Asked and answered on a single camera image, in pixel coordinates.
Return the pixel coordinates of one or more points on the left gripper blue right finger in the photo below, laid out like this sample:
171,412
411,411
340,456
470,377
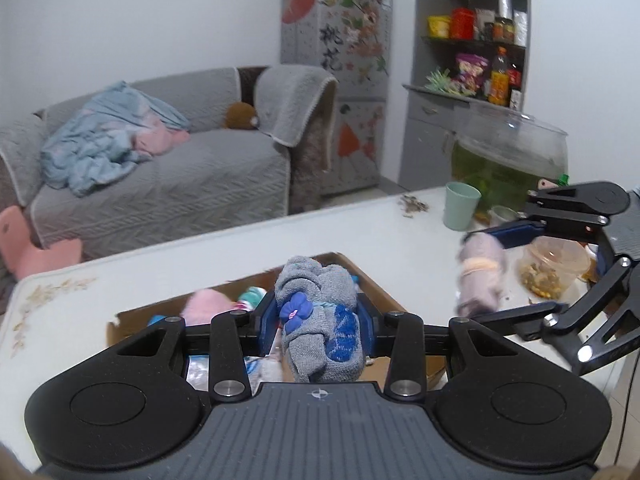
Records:
366,313

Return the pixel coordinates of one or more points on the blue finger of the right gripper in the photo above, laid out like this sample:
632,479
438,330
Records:
512,234
524,322

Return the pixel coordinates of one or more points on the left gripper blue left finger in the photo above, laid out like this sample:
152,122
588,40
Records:
266,325

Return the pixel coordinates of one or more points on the teal pink sock bundle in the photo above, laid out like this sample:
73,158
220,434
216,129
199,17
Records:
251,297

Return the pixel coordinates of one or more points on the mauve sock bundle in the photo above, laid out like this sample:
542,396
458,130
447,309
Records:
483,265

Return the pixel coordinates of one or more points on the grey sock with blue flower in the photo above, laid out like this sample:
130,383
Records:
320,327

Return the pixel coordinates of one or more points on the pink fluffy sock bundle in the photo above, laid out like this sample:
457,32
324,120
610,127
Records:
204,305

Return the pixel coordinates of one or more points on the white blue striped sock bundle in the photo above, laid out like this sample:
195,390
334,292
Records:
261,370

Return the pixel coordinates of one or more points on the clear plastic snack container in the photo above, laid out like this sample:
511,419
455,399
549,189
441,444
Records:
549,266

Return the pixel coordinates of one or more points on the green plastic cup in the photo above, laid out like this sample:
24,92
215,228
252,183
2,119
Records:
460,203

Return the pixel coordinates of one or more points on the glass fish tank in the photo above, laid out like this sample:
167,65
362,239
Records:
504,154

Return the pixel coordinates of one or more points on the grey sofa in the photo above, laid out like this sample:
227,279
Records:
219,179

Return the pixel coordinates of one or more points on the brown plush toy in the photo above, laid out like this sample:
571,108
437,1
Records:
241,116

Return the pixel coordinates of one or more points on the grey shelf cabinet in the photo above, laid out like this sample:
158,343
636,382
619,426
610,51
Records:
454,45

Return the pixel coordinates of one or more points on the pink cushion on sofa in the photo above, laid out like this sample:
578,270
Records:
159,141

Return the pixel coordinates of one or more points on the light blue blanket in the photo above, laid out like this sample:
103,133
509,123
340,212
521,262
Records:
95,147

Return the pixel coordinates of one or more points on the pink plastic stool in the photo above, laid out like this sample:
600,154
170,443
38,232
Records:
23,258

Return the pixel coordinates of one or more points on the decorated grey refrigerator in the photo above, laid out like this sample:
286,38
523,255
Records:
351,40

